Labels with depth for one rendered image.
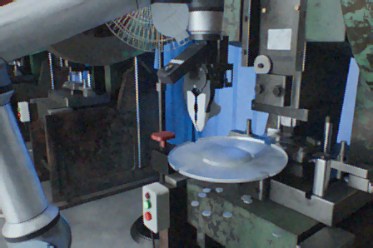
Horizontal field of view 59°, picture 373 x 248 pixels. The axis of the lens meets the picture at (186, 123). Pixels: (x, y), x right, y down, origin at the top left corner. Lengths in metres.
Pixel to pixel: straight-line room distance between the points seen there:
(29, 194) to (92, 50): 1.37
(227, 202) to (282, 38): 0.46
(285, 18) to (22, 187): 0.73
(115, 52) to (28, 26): 1.55
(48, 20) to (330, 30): 0.56
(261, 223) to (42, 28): 0.64
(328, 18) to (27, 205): 0.74
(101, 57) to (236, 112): 1.20
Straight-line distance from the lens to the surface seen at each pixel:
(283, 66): 0.92
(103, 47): 2.04
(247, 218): 0.88
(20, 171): 0.74
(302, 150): 0.96
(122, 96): 2.35
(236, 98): 2.68
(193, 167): 0.76
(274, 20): 0.94
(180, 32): 1.59
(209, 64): 0.71
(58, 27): 0.54
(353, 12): 0.55
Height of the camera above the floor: 1.06
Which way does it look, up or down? 14 degrees down
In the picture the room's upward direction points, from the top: straight up
